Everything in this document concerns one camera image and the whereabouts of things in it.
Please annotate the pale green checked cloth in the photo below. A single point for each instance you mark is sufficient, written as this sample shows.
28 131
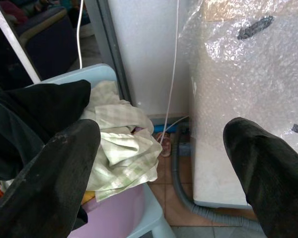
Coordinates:
121 148

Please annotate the black garment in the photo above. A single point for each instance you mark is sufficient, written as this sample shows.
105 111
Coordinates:
27 119

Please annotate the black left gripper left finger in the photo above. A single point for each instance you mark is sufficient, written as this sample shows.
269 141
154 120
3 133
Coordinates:
44 178

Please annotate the pink plastic laundry basket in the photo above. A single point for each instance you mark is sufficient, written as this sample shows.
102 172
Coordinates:
109 213

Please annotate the white washing machine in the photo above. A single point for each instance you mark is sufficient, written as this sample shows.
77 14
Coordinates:
218 158

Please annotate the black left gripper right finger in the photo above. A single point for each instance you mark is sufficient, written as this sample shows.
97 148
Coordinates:
270 173

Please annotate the clear bubble wrap sheet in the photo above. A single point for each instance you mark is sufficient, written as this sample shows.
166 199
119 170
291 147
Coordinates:
253 69

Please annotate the light blue plastic stool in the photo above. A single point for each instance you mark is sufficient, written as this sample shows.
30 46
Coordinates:
149 213

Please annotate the blue plastic object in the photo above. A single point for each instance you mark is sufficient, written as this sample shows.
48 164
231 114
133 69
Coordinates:
164 128

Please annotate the white refrigerator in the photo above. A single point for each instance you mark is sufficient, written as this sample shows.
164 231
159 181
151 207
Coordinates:
149 57

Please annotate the brown sandal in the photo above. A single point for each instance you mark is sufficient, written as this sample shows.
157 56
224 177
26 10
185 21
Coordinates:
165 146

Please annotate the dark purple sofa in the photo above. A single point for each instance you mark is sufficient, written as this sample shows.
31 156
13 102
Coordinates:
47 37

